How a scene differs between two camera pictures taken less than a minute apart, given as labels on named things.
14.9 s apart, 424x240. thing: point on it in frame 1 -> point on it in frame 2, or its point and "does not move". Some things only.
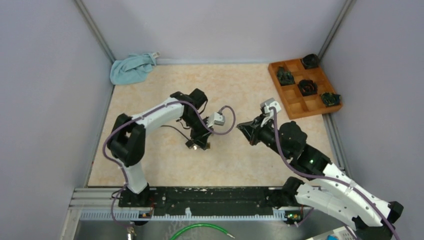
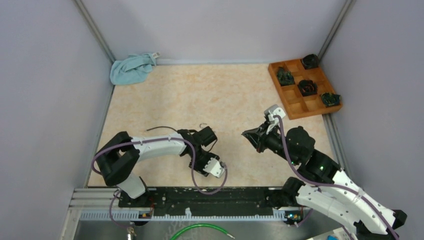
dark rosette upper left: (285, 77) does not move
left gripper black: (200, 137) -> (199, 168)
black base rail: (201, 200) does not move
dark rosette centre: (307, 87) does not move
